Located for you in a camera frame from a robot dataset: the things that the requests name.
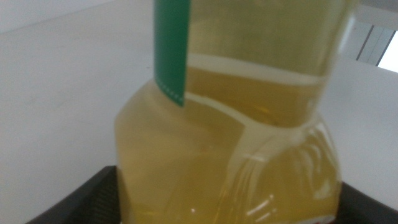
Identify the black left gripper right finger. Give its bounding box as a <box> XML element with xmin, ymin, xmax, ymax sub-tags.
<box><xmin>337</xmin><ymin>182</ymin><xmax>398</xmax><ymax>224</ymax></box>

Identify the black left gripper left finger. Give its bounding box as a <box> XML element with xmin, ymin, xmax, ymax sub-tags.
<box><xmin>26</xmin><ymin>166</ymin><xmax>121</xmax><ymax>224</ymax></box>

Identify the yellow juice bottle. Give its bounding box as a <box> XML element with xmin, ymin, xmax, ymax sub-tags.
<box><xmin>114</xmin><ymin>0</ymin><xmax>358</xmax><ymax>224</ymax></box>

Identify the window with grey frame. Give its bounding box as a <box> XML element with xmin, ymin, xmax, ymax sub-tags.
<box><xmin>338</xmin><ymin>0</ymin><xmax>398</xmax><ymax>74</ymax></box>

